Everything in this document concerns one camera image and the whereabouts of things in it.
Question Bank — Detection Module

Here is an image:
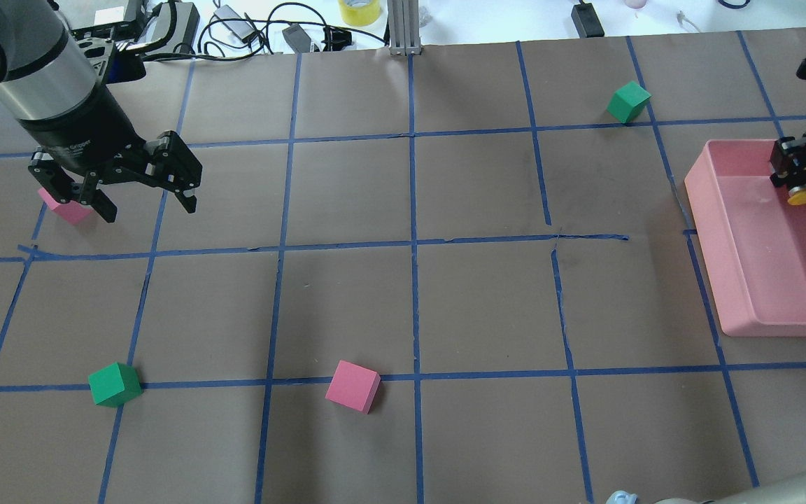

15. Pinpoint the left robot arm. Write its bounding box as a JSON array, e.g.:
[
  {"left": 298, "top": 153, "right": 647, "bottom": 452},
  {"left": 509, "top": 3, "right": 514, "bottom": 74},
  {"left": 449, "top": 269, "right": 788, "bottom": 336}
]
[{"left": 0, "top": 1, "right": 202, "bottom": 223}]

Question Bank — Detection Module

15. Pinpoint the green foam cube far right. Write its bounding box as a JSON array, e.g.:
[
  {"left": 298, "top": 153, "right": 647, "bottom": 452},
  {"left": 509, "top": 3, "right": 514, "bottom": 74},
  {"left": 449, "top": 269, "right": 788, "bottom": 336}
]
[{"left": 607, "top": 80, "right": 652, "bottom": 124}]

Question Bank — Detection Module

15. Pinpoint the aluminium frame post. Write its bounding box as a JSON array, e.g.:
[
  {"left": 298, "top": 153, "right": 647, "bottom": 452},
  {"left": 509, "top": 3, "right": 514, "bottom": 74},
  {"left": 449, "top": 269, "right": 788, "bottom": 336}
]
[{"left": 387, "top": 0, "right": 423, "bottom": 55}]

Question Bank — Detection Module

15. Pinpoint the green foam cube near left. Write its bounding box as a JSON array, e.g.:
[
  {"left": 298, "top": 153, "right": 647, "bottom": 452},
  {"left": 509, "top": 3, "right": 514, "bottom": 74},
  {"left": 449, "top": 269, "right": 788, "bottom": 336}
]
[{"left": 87, "top": 363, "right": 143, "bottom": 408}]

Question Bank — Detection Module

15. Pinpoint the green foam cube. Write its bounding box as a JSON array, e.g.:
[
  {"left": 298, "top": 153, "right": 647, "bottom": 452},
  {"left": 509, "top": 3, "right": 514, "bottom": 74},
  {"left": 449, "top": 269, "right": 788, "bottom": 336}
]
[
  {"left": 607, "top": 80, "right": 652, "bottom": 124},
  {"left": 87, "top": 363, "right": 143, "bottom": 408}
]

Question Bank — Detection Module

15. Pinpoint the pink foam cube far left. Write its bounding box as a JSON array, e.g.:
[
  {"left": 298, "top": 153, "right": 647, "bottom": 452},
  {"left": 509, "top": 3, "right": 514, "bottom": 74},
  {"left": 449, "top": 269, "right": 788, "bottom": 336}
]
[{"left": 36, "top": 188, "right": 93, "bottom": 225}]

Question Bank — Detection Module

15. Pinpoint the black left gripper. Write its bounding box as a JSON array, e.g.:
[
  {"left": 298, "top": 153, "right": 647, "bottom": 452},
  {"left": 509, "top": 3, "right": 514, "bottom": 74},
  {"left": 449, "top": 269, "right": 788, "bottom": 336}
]
[{"left": 18, "top": 84, "right": 204, "bottom": 223}]

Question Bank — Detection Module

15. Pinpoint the pink foam cube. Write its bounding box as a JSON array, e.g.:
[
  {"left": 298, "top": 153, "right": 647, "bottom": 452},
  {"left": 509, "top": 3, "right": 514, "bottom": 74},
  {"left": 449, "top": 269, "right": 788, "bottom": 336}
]
[
  {"left": 324, "top": 360, "right": 381, "bottom": 414},
  {"left": 36, "top": 188, "right": 93, "bottom": 225}
]

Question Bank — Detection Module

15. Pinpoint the black power adapter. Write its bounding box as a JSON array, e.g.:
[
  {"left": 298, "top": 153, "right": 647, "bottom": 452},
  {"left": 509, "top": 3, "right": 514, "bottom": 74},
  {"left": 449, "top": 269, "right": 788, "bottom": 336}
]
[{"left": 144, "top": 2, "right": 199, "bottom": 55}]

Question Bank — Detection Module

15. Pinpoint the pink plastic bin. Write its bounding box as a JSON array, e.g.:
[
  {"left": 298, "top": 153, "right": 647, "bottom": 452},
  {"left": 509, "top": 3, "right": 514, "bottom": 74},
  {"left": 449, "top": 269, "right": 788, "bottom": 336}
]
[{"left": 685, "top": 139, "right": 806, "bottom": 337}]

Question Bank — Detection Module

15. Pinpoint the yellow mushroom push button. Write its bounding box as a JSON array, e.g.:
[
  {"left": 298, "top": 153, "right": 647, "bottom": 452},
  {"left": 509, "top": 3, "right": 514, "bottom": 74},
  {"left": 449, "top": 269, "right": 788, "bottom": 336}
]
[{"left": 786, "top": 184, "right": 806, "bottom": 207}]

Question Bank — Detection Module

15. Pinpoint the yellow tape roll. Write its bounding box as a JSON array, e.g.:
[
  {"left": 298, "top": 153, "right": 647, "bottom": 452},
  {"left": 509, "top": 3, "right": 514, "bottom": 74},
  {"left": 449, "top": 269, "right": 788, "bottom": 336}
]
[{"left": 338, "top": 0, "right": 381, "bottom": 27}]

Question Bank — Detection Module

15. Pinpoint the pink foam cube centre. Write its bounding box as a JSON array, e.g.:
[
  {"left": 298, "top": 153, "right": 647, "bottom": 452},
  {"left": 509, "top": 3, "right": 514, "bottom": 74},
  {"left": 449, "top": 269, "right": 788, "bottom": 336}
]
[{"left": 324, "top": 360, "right": 381, "bottom": 414}]

